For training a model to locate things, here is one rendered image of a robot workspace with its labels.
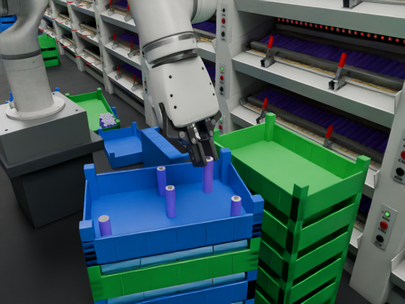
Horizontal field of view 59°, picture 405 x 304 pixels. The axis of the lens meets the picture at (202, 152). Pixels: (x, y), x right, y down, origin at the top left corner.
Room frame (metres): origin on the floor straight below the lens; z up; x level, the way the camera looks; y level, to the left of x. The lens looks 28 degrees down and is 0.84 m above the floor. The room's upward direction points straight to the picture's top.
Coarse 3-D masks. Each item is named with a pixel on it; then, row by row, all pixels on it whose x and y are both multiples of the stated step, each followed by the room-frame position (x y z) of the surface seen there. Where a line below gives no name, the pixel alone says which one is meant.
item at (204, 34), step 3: (195, 30) 1.54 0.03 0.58; (198, 30) 1.53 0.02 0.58; (201, 30) 1.52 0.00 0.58; (195, 33) 1.53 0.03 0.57; (198, 33) 1.51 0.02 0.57; (201, 33) 1.49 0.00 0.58; (204, 33) 1.48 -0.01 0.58; (207, 33) 1.47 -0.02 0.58; (210, 33) 1.46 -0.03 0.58; (201, 36) 1.50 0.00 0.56; (204, 36) 1.48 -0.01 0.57; (207, 36) 1.46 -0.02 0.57; (210, 36) 1.44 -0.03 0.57; (213, 36) 1.42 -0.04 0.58; (201, 39) 1.47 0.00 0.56; (204, 39) 1.46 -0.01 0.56; (210, 39) 1.45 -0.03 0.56; (210, 42) 1.42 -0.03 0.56
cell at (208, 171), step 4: (208, 156) 0.52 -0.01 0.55; (208, 160) 0.51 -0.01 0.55; (212, 160) 0.51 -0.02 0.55; (208, 164) 0.51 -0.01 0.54; (212, 164) 0.51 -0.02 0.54; (204, 168) 0.51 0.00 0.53; (208, 168) 0.51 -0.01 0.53; (212, 168) 0.51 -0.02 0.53; (204, 172) 0.51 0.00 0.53; (208, 172) 0.51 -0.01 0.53; (212, 172) 0.51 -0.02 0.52; (204, 176) 0.51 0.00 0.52; (208, 176) 0.51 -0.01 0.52; (212, 176) 0.51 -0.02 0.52; (204, 180) 0.51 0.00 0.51; (208, 180) 0.51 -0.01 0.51; (212, 180) 0.51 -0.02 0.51; (204, 184) 0.51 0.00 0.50; (208, 184) 0.51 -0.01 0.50; (212, 184) 0.51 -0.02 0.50; (204, 188) 0.51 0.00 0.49; (208, 188) 0.51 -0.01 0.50; (212, 188) 0.51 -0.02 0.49; (208, 192) 0.51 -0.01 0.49
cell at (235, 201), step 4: (236, 196) 0.52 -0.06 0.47; (232, 200) 0.51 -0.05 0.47; (236, 200) 0.51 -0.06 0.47; (240, 200) 0.51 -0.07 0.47; (232, 204) 0.51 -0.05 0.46; (236, 204) 0.51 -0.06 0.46; (240, 204) 0.51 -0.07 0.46; (232, 208) 0.51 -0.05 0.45; (236, 208) 0.51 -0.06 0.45; (240, 208) 0.51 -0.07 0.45; (232, 212) 0.51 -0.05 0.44; (236, 212) 0.51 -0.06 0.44
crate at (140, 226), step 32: (224, 160) 0.66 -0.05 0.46; (96, 192) 0.60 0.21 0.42; (128, 192) 0.63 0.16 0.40; (192, 192) 0.63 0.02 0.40; (224, 192) 0.63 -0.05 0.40; (96, 224) 0.52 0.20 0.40; (128, 224) 0.52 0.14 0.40; (160, 224) 0.52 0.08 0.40; (192, 224) 0.46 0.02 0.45; (224, 224) 0.48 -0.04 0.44; (256, 224) 0.49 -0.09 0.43; (96, 256) 0.43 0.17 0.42; (128, 256) 0.44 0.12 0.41
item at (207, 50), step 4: (200, 40) 1.49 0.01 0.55; (212, 40) 1.32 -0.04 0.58; (200, 44) 1.45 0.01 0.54; (204, 44) 1.44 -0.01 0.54; (208, 44) 1.43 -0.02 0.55; (212, 44) 1.41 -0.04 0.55; (200, 48) 1.42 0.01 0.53; (204, 48) 1.40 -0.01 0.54; (208, 48) 1.39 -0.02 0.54; (212, 48) 1.38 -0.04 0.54; (196, 52) 1.46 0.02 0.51; (200, 52) 1.43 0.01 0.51; (204, 52) 1.40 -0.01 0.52; (208, 52) 1.38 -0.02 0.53; (212, 52) 1.35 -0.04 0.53; (200, 56) 1.44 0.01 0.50; (204, 56) 1.41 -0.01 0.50; (208, 56) 1.39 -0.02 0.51; (212, 56) 1.36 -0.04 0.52; (212, 60) 1.37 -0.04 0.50
